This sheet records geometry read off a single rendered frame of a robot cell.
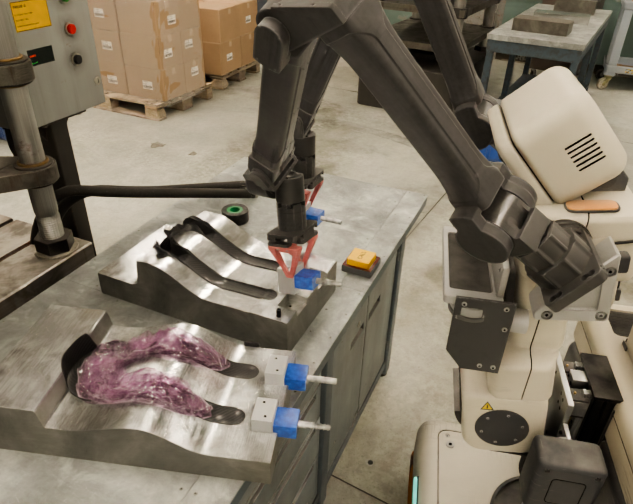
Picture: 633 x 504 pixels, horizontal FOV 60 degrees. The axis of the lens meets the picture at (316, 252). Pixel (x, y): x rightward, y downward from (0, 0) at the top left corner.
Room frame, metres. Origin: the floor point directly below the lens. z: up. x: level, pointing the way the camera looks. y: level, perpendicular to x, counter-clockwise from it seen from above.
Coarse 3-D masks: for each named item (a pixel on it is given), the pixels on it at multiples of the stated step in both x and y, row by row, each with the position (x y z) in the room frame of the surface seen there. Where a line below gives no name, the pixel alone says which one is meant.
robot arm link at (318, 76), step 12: (324, 48) 1.15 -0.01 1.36; (312, 60) 1.16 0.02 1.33; (324, 60) 1.15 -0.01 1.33; (336, 60) 1.15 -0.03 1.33; (312, 72) 1.17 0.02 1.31; (324, 72) 1.16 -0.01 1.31; (312, 84) 1.17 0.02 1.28; (324, 84) 1.17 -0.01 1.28; (312, 96) 1.17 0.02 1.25; (300, 108) 1.18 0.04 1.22; (312, 108) 1.18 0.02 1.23
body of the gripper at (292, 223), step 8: (304, 200) 0.95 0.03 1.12; (280, 208) 0.93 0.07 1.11; (288, 208) 0.93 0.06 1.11; (296, 208) 0.93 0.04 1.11; (304, 208) 0.94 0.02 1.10; (280, 216) 0.93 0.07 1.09; (288, 216) 0.92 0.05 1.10; (296, 216) 0.92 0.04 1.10; (304, 216) 0.94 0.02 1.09; (280, 224) 0.93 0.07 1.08; (288, 224) 0.92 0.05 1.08; (296, 224) 0.92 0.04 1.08; (304, 224) 0.93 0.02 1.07; (312, 224) 0.95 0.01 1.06; (272, 232) 0.92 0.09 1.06; (280, 232) 0.91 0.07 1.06; (288, 232) 0.91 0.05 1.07; (296, 232) 0.91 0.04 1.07; (304, 232) 0.92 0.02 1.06; (272, 240) 0.90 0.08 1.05; (288, 240) 0.89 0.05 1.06; (296, 240) 0.89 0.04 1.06
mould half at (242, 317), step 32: (224, 224) 1.18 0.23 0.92; (128, 256) 1.12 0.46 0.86; (160, 256) 1.02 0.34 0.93; (224, 256) 1.08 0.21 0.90; (288, 256) 1.10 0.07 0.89; (320, 256) 1.10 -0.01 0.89; (128, 288) 1.02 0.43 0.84; (160, 288) 0.98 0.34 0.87; (192, 288) 0.95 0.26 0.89; (320, 288) 1.00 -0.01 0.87; (192, 320) 0.95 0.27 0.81; (224, 320) 0.91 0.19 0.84; (256, 320) 0.88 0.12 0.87; (288, 320) 0.86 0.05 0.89
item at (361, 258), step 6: (354, 252) 1.21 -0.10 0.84; (360, 252) 1.21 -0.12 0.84; (366, 252) 1.21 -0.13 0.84; (372, 252) 1.21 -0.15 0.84; (348, 258) 1.18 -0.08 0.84; (354, 258) 1.18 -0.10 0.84; (360, 258) 1.18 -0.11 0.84; (366, 258) 1.18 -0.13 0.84; (372, 258) 1.18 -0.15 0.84; (354, 264) 1.17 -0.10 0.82; (360, 264) 1.17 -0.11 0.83; (366, 264) 1.16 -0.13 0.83
